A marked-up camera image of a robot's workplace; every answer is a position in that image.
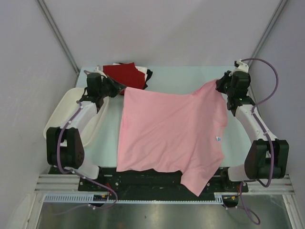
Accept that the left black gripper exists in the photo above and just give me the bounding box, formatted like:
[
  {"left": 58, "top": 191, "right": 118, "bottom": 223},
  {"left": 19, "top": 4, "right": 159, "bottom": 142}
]
[{"left": 99, "top": 75, "right": 126, "bottom": 98}]

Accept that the pink t shirt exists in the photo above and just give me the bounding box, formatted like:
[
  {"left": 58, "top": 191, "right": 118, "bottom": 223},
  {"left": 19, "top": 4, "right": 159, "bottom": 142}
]
[{"left": 117, "top": 81, "right": 228, "bottom": 196}]

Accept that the white plastic bin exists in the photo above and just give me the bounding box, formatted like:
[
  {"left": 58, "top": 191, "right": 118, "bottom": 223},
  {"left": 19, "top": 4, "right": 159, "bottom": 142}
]
[{"left": 43, "top": 88, "right": 109, "bottom": 147}]

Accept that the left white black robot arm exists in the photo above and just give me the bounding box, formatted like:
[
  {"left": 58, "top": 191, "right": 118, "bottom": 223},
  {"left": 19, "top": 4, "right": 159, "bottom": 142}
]
[{"left": 43, "top": 72, "right": 126, "bottom": 191}]

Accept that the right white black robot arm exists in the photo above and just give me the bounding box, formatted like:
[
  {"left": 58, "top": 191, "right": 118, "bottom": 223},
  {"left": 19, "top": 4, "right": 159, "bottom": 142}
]
[{"left": 216, "top": 71, "right": 289, "bottom": 191}]

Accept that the folded red t shirt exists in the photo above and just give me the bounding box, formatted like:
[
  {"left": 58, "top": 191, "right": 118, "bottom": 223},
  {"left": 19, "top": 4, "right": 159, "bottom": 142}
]
[{"left": 102, "top": 62, "right": 145, "bottom": 90}]

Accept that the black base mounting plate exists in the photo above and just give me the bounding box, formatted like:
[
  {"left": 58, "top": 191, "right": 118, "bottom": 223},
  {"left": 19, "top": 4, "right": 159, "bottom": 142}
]
[{"left": 49, "top": 167, "right": 250, "bottom": 200}]

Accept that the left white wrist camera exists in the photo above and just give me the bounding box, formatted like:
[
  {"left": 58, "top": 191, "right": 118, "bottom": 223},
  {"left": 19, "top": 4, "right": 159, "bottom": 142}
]
[{"left": 94, "top": 65, "right": 108, "bottom": 78}]

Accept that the right aluminium frame post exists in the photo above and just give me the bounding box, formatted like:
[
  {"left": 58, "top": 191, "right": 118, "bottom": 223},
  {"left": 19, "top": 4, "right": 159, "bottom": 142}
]
[{"left": 243, "top": 0, "right": 290, "bottom": 67}]

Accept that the aluminium frame post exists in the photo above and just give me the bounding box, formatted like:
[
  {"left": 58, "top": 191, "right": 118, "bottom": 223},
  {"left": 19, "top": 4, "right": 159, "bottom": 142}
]
[
  {"left": 243, "top": 0, "right": 290, "bottom": 67},
  {"left": 35, "top": 0, "right": 80, "bottom": 74}
]

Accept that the left aluminium frame post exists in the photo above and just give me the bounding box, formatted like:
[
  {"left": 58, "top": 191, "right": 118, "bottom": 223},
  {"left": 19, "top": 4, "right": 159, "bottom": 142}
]
[{"left": 35, "top": 0, "right": 80, "bottom": 74}]

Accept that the aluminium front rail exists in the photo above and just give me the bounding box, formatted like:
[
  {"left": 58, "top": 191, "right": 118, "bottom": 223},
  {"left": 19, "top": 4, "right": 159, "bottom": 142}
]
[{"left": 34, "top": 174, "right": 80, "bottom": 193}]

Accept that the white slotted cable duct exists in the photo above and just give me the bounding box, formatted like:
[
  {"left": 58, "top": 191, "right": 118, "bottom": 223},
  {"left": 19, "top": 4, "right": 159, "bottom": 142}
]
[{"left": 44, "top": 193, "right": 224, "bottom": 205}]

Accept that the right aluminium side rail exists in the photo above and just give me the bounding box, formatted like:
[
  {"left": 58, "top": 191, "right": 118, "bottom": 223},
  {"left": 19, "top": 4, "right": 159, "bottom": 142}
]
[{"left": 243, "top": 69, "right": 293, "bottom": 194}]

